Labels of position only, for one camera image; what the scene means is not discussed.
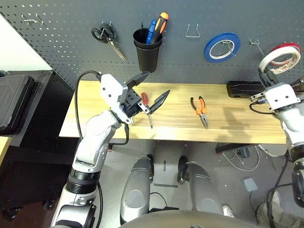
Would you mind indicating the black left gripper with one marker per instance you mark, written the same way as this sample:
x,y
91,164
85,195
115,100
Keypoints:
x,y
130,102

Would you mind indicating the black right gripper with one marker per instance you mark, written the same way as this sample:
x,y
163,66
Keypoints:
x,y
259,98

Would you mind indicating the white tape roll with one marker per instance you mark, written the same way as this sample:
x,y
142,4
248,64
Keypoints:
x,y
273,55

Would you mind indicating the orange black needle-nose pliers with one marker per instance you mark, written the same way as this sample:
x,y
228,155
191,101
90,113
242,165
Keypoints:
x,y
202,111

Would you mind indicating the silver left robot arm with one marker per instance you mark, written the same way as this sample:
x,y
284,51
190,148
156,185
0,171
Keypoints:
x,y
95,137

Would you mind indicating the dark grey pegboard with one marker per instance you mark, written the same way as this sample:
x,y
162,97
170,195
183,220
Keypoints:
x,y
71,14

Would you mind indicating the black cup holder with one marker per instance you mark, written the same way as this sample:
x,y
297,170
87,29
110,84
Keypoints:
x,y
147,57

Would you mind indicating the red tape roll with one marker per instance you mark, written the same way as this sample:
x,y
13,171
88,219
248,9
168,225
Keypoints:
x,y
287,44

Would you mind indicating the black flat tool case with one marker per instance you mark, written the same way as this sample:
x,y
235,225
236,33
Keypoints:
x,y
242,89

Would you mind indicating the silver peg hook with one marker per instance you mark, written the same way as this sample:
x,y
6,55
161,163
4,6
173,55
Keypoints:
x,y
226,42
255,42

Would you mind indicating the blue tape roll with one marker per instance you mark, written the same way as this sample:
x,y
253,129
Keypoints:
x,y
207,53

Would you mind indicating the black power strip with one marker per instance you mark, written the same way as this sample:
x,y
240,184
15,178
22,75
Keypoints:
x,y
243,152

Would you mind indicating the silver left robot leg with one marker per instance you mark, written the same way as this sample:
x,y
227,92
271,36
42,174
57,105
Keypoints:
x,y
135,190

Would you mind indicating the silver robot leg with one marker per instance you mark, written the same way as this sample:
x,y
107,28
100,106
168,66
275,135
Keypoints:
x,y
202,187
135,190

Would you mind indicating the black wheeled flight case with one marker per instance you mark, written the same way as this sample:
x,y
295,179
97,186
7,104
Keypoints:
x,y
47,99

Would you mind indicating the grey foot pedal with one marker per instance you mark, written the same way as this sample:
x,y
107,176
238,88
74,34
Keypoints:
x,y
250,184

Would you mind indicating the silver right robot leg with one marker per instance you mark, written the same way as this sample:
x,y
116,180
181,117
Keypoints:
x,y
202,187

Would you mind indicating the black floor device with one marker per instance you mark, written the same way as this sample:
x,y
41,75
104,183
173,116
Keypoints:
x,y
164,209

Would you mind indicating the camouflage trouser leg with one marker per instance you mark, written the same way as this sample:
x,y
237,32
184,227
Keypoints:
x,y
280,213

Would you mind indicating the grey robot torso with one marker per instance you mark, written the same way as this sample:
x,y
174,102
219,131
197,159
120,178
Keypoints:
x,y
185,219

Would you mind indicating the black ribbed plastic case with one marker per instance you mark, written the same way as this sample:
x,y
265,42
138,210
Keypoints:
x,y
14,104

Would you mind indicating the white sneaker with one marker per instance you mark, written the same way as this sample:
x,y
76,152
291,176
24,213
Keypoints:
x,y
228,211

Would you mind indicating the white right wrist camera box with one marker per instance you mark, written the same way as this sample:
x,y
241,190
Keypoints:
x,y
281,96

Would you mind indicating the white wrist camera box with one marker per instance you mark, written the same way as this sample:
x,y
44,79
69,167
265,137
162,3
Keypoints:
x,y
111,92
281,96

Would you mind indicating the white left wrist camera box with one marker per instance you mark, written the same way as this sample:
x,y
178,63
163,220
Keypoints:
x,y
111,92

